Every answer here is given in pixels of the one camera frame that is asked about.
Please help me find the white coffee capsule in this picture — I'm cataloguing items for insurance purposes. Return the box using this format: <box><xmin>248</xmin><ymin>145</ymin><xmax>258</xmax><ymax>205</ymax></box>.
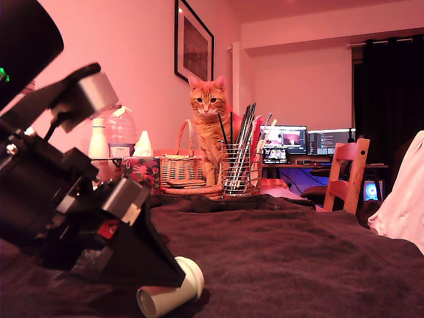
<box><xmin>136</xmin><ymin>256</ymin><xmax>205</xmax><ymax>318</ymax></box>

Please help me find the printed carton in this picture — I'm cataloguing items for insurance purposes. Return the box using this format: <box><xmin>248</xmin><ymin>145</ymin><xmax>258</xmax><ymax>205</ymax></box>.
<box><xmin>89</xmin><ymin>158</ymin><xmax>122</xmax><ymax>182</ymax></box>

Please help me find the small white bottle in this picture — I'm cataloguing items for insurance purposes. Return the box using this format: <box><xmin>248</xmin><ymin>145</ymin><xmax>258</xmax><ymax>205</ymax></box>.
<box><xmin>87</xmin><ymin>117</ymin><xmax>109</xmax><ymax>159</ymax></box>

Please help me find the square cork coasters stack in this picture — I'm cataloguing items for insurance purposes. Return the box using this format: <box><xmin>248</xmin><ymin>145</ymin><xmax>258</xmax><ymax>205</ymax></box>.
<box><xmin>165</xmin><ymin>179</ymin><xmax>207</xmax><ymax>189</ymax></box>

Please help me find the floral tissue box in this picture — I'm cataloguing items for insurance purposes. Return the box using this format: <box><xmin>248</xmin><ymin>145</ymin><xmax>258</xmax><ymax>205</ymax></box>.
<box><xmin>119</xmin><ymin>156</ymin><xmax>161</xmax><ymax>196</ymax></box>

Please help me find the large clear water bottle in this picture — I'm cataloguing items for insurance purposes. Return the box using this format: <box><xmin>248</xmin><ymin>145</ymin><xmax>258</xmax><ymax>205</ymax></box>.
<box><xmin>103</xmin><ymin>103</ymin><xmax>138</xmax><ymax>158</ymax></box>

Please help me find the white tissue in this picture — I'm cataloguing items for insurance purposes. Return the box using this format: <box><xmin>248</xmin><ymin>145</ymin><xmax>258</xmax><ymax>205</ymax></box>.
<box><xmin>131</xmin><ymin>130</ymin><xmax>154</xmax><ymax>158</ymax></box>

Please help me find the dark table cloth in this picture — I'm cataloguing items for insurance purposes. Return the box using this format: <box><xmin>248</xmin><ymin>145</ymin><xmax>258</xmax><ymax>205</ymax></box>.
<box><xmin>0</xmin><ymin>193</ymin><xmax>424</xmax><ymax>318</ymax></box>

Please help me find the wooden desk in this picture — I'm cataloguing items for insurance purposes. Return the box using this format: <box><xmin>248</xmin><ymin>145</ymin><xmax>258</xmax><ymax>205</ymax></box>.
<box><xmin>261</xmin><ymin>162</ymin><xmax>389</xmax><ymax>182</ymax></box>

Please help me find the small laptop screen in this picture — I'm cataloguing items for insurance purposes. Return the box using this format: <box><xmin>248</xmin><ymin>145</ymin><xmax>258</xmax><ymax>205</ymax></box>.
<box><xmin>261</xmin><ymin>147</ymin><xmax>288</xmax><ymax>166</ymax></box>

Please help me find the red paper packet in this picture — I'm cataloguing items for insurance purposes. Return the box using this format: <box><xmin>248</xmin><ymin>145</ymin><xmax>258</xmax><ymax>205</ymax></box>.
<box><xmin>250</xmin><ymin>115</ymin><xmax>263</xmax><ymax>156</ymax></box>

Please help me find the bundle of dark sticks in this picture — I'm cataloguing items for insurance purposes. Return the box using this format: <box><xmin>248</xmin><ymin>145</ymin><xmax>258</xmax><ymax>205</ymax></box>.
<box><xmin>225</xmin><ymin>102</ymin><xmax>258</xmax><ymax>195</ymax></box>

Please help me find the orange tabby cat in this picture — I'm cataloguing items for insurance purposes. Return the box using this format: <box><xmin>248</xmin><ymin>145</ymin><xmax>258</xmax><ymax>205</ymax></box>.
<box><xmin>187</xmin><ymin>76</ymin><xmax>244</xmax><ymax>187</ymax></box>

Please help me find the cream wooden stick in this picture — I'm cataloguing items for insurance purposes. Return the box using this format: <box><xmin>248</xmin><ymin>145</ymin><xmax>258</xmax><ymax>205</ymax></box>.
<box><xmin>260</xmin><ymin>119</ymin><xmax>278</xmax><ymax>147</ymax></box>

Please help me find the computer monitor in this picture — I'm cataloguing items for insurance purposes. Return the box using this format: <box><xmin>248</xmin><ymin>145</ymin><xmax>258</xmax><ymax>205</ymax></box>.
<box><xmin>306</xmin><ymin>128</ymin><xmax>356</xmax><ymax>156</ymax></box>
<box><xmin>259</xmin><ymin>125</ymin><xmax>307</xmax><ymax>155</ymax></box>

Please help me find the keyboard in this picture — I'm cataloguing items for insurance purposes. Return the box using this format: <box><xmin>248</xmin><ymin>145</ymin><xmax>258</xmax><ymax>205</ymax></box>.
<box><xmin>290</xmin><ymin>159</ymin><xmax>333</xmax><ymax>166</ymax></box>

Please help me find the wooden chair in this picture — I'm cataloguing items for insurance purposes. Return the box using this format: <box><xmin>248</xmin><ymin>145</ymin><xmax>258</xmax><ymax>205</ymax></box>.
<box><xmin>323</xmin><ymin>138</ymin><xmax>370</xmax><ymax>215</ymax></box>

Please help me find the computer case with lit fan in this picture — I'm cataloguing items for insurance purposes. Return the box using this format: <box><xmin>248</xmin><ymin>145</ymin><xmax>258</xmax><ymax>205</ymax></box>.
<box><xmin>362</xmin><ymin>178</ymin><xmax>384</xmax><ymax>202</ymax></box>

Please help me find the pale pink cloth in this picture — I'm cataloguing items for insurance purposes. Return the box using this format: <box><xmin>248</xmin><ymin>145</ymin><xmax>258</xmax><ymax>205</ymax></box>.
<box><xmin>366</xmin><ymin>130</ymin><xmax>424</xmax><ymax>256</ymax></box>

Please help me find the black curtain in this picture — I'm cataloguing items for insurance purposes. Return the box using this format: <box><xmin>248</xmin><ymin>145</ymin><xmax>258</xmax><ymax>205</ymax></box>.
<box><xmin>352</xmin><ymin>34</ymin><xmax>424</xmax><ymax>199</ymax></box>

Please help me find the white curtain rod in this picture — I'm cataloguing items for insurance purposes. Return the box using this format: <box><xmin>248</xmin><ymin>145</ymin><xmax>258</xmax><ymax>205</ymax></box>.
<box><xmin>346</xmin><ymin>34</ymin><xmax>424</xmax><ymax>48</ymax></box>

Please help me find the thin black camera cable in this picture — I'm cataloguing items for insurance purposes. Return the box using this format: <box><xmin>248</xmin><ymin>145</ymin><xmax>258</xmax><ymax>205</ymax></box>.
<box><xmin>42</xmin><ymin>112</ymin><xmax>66</xmax><ymax>142</ymax></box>

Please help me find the wicker basket with handle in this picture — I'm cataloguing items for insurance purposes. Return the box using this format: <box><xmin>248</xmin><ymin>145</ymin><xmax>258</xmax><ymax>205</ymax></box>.
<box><xmin>158</xmin><ymin>119</ymin><xmax>203</xmax><ymax>190</ymax></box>

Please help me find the pale grey camera box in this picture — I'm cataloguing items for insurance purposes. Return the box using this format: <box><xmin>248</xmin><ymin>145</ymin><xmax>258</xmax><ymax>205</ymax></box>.
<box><xmin>6</xmin><ymin>62</ymin><xmax>119</xmax><ymax>134</ymax></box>

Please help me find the black framed wall picture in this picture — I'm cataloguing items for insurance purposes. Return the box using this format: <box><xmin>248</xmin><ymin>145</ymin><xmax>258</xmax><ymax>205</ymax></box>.
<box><xmin>173</xmin><ymin>0</ymin><xmax>215</xmax><ymax>83</ymax></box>

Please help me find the white wall pipe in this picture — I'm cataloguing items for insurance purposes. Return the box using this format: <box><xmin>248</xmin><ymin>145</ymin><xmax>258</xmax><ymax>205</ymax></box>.
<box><xmin>227</xmin><ymin>41</ymin><xmax>241</xmax><ymax>115</ymax></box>

